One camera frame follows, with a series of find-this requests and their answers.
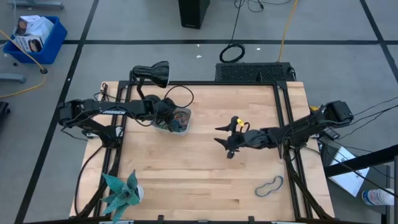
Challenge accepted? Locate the black table cable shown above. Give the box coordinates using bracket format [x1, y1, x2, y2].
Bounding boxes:
[73, 144, 105, 216]

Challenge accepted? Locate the black diagonal stand bar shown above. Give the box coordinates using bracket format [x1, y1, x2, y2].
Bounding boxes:
[323, 144, 398, 178]

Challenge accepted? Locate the teal artificial potted plant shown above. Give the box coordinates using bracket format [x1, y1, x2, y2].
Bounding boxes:
[101, 169, 146, 224]

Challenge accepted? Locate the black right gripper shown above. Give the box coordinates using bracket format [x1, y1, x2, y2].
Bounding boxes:
[214, 116, 264, 159]

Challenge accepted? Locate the blue plastic tote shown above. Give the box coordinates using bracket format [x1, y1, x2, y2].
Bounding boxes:
[2, 16, 68, 66]

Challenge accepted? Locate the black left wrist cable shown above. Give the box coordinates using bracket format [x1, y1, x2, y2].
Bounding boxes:
[164, 85, 195, 110]

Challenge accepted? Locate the white paper box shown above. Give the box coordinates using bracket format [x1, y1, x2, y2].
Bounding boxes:
[328, 146, 371, 198]

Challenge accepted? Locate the grey metal stand foot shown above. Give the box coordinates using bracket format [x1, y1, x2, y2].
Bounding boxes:
[7, 0, 65, 10]
[0, 73, 26, 84]

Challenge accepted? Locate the black gooseneck desk lamp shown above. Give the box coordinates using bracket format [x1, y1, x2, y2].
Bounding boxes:
[129, 60, 170, 108]

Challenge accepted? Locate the black aluminium table frame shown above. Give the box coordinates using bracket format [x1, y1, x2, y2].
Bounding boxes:
[74, 80, 335, 220]

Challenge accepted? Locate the white plastic bin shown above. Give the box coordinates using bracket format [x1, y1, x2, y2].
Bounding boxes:
[151, 107, 193, 136]

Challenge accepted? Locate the yellow hanging cable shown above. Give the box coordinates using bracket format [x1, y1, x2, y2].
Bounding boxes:
[277, 0, 299, 63]

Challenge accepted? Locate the black hanging cable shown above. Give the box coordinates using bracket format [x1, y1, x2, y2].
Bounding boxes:
[219, 0, 246, 64]

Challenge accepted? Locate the black tower box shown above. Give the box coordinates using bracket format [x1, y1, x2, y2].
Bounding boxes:
[178, 0, 211, 30]

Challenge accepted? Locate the yellow floor cable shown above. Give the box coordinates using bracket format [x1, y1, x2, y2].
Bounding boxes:
[0, 29, 47, 99]

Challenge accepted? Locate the white plastic bottle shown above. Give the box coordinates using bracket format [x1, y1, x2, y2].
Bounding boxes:
[361, 188, 396, 207]

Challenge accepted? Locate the white printed carton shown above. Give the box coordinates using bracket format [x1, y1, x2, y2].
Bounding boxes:
[14, 15, 55, 40]
[13, 34, 44, 54]

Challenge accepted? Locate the black perforated computer case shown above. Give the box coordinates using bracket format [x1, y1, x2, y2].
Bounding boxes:
[215, 62, 296, 83]

